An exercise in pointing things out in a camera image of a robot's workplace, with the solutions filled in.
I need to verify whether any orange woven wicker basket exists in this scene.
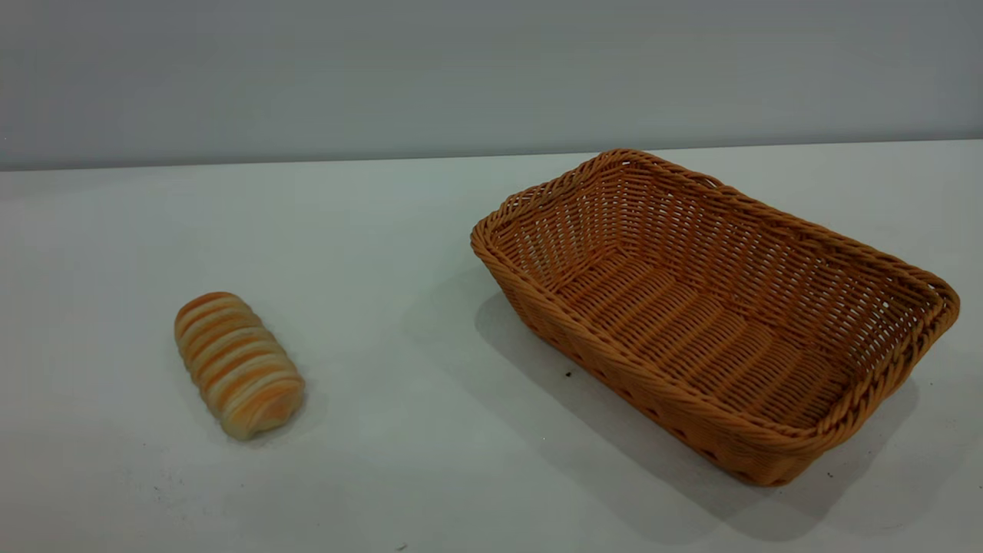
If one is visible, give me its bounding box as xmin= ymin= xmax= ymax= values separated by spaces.
xmin=470 ymin=148 xmax=961 ymax=487

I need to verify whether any striped bread roll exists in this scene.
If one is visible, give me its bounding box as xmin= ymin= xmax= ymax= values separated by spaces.
xmin=174 ymin=291 xmax=306 ymax=442

